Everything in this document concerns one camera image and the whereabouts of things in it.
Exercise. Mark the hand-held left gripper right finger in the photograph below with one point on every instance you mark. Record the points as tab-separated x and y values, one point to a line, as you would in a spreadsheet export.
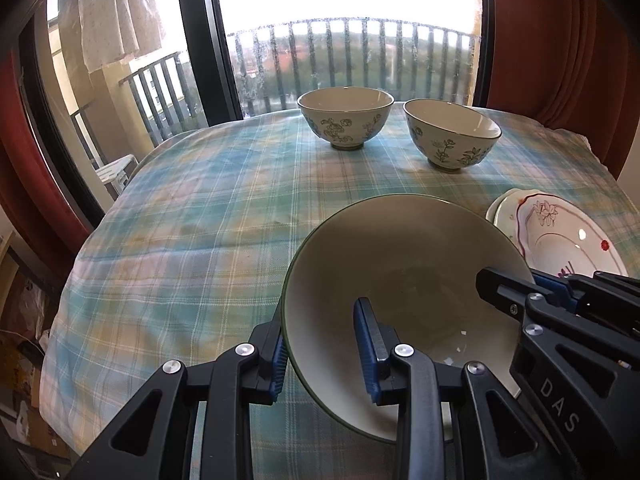
367	355

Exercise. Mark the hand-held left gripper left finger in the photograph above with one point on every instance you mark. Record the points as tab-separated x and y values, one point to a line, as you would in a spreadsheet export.
277	375

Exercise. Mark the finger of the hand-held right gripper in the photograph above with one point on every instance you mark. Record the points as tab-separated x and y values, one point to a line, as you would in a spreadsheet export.
500	285
610	295

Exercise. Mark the large yellow floral plate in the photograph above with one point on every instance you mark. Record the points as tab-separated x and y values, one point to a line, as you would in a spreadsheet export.
500	215

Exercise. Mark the small red-rimmed floral plate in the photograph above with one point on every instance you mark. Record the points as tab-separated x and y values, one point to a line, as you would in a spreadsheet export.
560	240

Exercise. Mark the cream bowl blue band print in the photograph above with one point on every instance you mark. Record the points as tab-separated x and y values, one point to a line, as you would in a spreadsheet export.
400	245

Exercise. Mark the cream bowl leafy sprig print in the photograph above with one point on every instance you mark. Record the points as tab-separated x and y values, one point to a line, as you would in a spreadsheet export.
450	145

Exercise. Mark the cream bowl large flower print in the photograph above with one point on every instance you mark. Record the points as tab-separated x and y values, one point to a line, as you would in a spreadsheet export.
345	125

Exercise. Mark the plaid tablecloth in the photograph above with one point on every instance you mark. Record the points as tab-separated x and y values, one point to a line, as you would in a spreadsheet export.
175	240

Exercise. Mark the red curtain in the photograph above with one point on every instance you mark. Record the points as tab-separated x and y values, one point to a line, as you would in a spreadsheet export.
35	185
550	35

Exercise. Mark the white plastic stool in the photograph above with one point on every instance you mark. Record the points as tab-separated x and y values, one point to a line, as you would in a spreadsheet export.
117	172

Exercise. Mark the balcony railing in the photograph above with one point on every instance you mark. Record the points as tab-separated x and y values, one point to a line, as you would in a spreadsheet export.
360	20

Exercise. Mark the white hanging garment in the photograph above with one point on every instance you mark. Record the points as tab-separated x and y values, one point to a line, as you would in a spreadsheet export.
115	10

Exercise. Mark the black window frame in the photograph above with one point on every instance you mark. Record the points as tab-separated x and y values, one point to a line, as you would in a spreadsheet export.
205	60

